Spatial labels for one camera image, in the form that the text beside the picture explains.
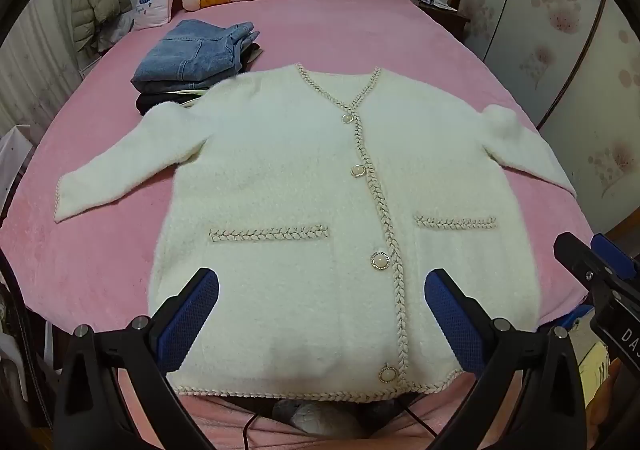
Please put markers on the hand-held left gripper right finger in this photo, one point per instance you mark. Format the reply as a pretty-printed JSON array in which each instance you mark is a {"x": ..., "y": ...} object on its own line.
[{"x": 450, "y": 315}]

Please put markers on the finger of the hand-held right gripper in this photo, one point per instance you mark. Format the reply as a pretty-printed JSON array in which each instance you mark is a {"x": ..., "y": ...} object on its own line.
[
  {"x": 610, "y": 255},
  {"x": 575, "y": 255}
]

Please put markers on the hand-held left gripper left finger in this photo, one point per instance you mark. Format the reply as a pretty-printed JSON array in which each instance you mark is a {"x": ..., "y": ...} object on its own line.
[{"x": 200, "y": 300}]

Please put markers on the white fuzzy cardigan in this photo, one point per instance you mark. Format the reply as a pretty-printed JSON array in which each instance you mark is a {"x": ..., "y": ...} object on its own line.
[{"x": 280, "y": 190}]

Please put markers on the person's right hand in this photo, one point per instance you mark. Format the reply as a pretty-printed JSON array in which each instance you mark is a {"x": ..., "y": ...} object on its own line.
[{"x": 612, "y": 405}]

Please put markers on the pink bed blanket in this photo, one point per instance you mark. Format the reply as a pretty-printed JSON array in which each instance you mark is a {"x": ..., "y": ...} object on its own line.
[{"x": 100, "y": 255}]

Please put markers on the person's pink clothing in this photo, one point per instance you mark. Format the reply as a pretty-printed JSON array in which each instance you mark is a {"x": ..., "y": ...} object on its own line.
[{"x": 225, "y": 425}]

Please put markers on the floral sliding wardrobe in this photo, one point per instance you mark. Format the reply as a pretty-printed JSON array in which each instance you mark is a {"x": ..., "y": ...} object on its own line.
[{"x": 560, "y": 55}]

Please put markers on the folded black garment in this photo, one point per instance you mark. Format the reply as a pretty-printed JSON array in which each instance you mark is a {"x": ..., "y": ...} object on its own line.
[{"x": 155, "y": 102}]

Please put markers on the folded light green garment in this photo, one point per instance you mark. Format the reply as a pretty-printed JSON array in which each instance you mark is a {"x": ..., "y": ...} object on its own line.
[{"x": 192, "y": 97}]

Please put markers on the white gift bag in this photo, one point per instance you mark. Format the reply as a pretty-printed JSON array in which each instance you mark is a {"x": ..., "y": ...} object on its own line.
[{"x": 15, "y": 165}]

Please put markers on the folded blue jeans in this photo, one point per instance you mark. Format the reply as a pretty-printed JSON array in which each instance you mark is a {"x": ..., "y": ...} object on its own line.
[{"x": 190, "y": 52}]

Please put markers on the wooden nightstand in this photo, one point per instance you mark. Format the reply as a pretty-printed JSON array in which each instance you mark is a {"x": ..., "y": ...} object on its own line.
[{"x": 450, "y": 25}]

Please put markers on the white papers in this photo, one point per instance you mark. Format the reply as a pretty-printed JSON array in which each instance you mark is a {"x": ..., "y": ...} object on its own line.
[{"x": 442, "y": 5}]

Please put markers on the sheer curtain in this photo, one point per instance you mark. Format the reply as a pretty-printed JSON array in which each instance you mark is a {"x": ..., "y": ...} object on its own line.
[{"x": 35, "y": 55}]

